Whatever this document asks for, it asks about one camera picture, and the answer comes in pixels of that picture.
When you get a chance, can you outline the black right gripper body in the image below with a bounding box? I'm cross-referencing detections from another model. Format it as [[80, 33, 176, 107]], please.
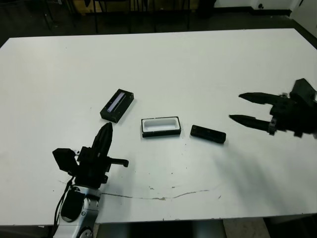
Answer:
[[268, 93, 317, 138]]

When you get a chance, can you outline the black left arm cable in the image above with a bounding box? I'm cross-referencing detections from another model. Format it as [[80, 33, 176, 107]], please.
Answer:
[[53, 176, 75, 235]]

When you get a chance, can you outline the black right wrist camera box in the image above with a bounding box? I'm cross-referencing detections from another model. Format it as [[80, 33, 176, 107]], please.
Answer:
[[289, 78, 317, 103]]

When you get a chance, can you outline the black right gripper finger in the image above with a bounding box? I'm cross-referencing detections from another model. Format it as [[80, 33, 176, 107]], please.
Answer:
[[228, 114, 272, 131], [238, 92, 281, 107]]

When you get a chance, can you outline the slim black camera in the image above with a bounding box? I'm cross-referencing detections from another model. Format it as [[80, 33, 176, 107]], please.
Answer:
[[190, 124, 227, 145]]

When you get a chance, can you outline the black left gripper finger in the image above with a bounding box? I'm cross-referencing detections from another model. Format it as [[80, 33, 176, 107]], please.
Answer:
[[90, 122, 110, 159], [100, 123, 114, 159]]

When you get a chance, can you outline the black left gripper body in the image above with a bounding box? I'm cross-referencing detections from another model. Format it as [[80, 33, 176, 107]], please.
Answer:
[[73, 146, 130, 187]]

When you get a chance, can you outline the dark waste bin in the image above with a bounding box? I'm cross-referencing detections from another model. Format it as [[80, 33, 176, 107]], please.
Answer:
[[197, 0, 216, 17]]

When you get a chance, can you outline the white door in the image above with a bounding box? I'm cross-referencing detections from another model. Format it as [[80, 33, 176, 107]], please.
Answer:
[[289, 0, 317, 35]]

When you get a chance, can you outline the black box base white insert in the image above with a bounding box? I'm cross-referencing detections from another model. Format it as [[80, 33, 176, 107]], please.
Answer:
[[141, 115, 182, 139]]

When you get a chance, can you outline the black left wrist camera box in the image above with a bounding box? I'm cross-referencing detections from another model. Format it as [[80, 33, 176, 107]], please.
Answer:
[[52, 148, 80, 175]]

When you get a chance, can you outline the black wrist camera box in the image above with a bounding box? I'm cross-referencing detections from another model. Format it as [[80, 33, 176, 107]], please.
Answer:
[[289, 78, 317, 103], [52, 148, 80, 175]]

